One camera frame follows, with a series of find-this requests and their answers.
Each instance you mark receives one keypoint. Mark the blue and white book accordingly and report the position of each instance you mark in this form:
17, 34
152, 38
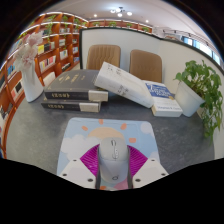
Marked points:
163, 100

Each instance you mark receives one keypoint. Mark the dark grey hardcover book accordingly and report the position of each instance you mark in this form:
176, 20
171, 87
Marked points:
66, 106
73, 83

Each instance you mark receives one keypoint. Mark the white vase with pink flowers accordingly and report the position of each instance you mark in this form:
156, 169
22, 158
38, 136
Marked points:
32, 83

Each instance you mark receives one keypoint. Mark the orange wooden shelf unit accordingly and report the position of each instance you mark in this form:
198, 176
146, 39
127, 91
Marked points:
50, 50

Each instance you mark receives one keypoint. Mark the ceiling lamp with bulbs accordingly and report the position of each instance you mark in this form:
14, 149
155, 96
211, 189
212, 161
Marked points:
120, 11

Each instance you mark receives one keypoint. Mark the thick white book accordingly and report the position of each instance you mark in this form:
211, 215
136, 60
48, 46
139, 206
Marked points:
125, 85

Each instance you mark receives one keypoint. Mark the light grey computer mouse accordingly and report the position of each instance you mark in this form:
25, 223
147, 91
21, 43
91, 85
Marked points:
114, 160

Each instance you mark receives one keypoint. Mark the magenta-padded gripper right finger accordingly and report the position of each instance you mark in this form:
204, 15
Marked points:
150, 171

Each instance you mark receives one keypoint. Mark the green plant in white pot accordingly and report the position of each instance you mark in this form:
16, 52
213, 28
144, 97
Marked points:
190, 98

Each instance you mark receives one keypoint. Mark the sun and cloud mouse pad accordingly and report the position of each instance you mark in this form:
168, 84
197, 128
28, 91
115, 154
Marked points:
83, 136

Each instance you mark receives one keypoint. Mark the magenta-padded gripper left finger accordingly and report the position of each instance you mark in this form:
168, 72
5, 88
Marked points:
77, 172

